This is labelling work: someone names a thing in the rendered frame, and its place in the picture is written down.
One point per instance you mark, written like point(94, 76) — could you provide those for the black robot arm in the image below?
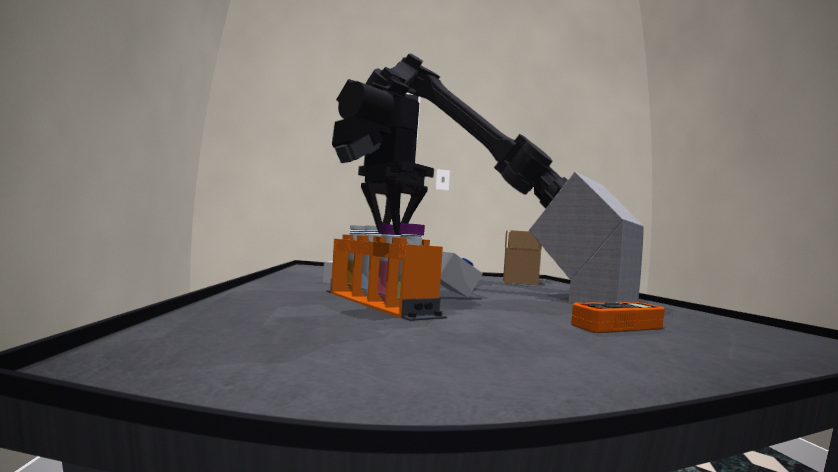
point(370, 106)

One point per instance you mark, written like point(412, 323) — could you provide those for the brown cardboard box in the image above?
point(522, 259)

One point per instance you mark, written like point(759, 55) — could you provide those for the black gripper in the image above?
point(396, 176)

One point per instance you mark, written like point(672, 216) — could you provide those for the black table edge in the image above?
point(370, 438)

